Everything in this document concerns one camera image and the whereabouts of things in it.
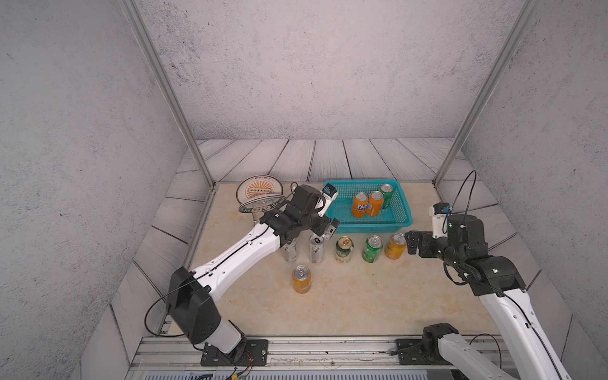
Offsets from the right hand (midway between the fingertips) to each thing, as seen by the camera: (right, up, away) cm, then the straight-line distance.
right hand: (423, 234), depth 70 cm
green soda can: (-11, -8, +16) cm, 21 cm away
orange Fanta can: (-13, +7, +30) cm, 33 cm away
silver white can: (-31, -7, +13) cm, 35 cm away
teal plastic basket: (+2, +1, +35) cm, 36 cm away
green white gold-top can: (-21, -7, +16) cm, 28 cm away
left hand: (-26, +5, +7) cm, 28 cm away
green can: (0, +15, +34) cm, 37 cm away
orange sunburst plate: (-55, +16, +28) cm, 64 cm away
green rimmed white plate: (-51, +9, +17) cm, 54 cm away
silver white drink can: (-40, -9, +16) cm, 45 cm away
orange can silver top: (-6, +9, +31) cm, 33 cm away
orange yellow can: (-36, -16, +9) cm, 40 cm away
